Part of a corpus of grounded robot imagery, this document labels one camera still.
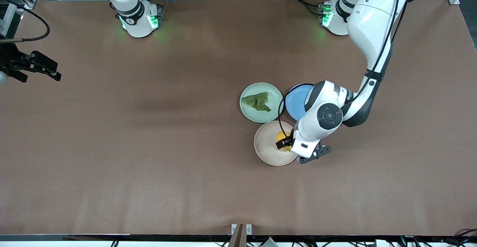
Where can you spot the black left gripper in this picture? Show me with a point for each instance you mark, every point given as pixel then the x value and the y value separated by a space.
pixel 286 142

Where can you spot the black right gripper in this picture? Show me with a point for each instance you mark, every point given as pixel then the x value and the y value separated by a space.
pixel 8 59

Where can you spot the yellow lemon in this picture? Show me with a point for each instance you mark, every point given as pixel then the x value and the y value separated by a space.
pixel 280 135

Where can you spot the green lettuce leaf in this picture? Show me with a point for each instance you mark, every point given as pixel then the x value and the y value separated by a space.
pixel 259 101

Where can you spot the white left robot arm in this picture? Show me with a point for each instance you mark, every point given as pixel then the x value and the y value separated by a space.
pixel 372 16

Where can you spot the beige round plate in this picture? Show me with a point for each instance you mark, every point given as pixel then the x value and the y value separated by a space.
pixel 266 144

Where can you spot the light green round plate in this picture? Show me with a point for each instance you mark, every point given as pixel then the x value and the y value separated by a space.
pixel 274 107

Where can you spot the blue round plate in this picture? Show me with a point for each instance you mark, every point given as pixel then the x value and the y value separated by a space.
pixel 296 103

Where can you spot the metal table edge bracket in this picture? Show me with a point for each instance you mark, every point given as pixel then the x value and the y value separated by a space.
pixel 241 232

